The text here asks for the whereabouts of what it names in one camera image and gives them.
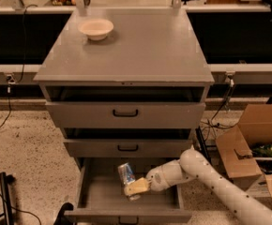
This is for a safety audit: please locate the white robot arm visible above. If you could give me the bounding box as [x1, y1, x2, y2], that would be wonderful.
[118, 148, 272, 225]

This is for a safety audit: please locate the cardboard box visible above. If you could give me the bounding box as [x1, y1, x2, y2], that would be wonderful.
[216, 104, 272, 198]

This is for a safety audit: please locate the grey top drawer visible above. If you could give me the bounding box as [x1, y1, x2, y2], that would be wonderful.
[46, 86, 205, 129]

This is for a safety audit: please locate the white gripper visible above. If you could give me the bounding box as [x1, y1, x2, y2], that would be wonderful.
[124, 169, 162, 197]

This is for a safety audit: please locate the grey drawer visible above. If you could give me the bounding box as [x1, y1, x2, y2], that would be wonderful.
[46, 86, 205, 129]
[64, 128, 192, 158]
[66, 157, 191, 225]

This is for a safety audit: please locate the grey bottom drawer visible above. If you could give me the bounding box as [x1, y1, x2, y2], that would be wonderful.
[66, 157, 191, 225]

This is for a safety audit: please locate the black stand lower left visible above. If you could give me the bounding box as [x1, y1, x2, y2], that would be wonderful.
[0, 172, 43, 225]

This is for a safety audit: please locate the black cables right floor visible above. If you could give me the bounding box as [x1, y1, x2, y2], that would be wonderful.
[201, 78, 240, 143]

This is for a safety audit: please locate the black bar beside cabinet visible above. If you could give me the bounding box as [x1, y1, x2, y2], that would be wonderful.
[195, 127, 211, 163]

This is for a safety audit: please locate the grey middle drawer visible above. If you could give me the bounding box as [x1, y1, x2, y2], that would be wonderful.
[64, 128, 192, 158]

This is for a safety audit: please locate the white bowl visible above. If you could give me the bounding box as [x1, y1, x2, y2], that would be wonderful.
[78, 19, 113, 41]

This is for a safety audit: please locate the black cable left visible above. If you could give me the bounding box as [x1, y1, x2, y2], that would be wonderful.
[0, 4, 38, 141]

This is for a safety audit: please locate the grey drawer cabinet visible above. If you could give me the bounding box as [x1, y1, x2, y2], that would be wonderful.
[33, 7, 215, 166]

